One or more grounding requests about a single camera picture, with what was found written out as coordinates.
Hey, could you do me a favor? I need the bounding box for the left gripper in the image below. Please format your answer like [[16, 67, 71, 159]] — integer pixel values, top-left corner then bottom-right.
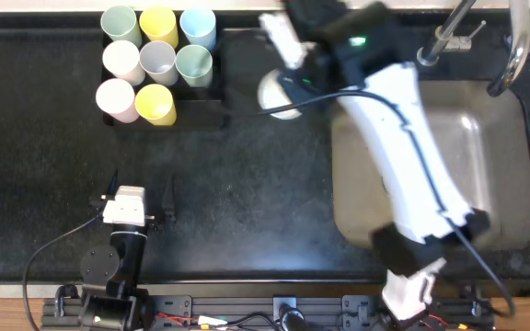
[[89, 167, 179, 231]]

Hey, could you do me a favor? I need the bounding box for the yellow cup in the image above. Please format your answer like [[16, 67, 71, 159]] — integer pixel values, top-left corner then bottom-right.
[[138, 6, 179, 50], [133, 83, 178, 127]]

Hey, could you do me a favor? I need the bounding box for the pink cup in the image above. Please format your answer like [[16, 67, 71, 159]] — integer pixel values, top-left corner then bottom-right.
[[95, 77, 141, 124], [101, 40, 146, 87]]

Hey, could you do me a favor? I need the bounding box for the white cup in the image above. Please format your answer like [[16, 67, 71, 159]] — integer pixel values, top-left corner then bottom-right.
[[257, 68, 304, 121]]

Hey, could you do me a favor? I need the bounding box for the black tray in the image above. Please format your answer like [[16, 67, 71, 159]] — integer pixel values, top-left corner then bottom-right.
[[101, 13, 227, 130]]

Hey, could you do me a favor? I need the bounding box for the grey cup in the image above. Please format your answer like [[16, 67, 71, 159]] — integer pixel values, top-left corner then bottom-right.
[[139, 40, 179, 87]]

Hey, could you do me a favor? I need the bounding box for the green cup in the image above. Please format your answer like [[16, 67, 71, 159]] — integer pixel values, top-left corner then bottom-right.
[[99, 5, 144, 49], [174, 44, 214, 88]]

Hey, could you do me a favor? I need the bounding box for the blue cup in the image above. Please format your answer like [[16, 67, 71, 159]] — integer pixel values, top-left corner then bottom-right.
[[179, 6, 217, 51]]

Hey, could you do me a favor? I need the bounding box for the steel sink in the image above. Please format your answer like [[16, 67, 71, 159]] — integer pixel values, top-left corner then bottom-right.
[[330, 80, 530, 252]]

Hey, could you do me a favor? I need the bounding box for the steel tap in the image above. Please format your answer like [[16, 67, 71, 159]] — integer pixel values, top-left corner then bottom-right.
[[415, 0, 530, 98]]

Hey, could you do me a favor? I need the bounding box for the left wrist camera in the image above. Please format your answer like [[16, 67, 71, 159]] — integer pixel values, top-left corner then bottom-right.
[[102, 185, 148, 227]]

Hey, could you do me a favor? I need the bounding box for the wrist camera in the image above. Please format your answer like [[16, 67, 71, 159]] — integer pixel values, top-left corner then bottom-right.
[[102, 185, 148, 227], [259, 11, 311, 71]]

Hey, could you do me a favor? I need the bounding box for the black cable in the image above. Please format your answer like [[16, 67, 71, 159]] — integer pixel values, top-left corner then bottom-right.
[[21, 213, 106, 331], [218, 88, 517, 321]]

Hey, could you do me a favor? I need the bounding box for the mounting rail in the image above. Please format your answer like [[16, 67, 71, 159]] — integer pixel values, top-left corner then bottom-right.
[[41, 293, 496, 331]]

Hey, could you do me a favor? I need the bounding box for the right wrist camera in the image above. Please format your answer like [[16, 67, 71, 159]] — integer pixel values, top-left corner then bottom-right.
[[259, 11, 311, 71]]

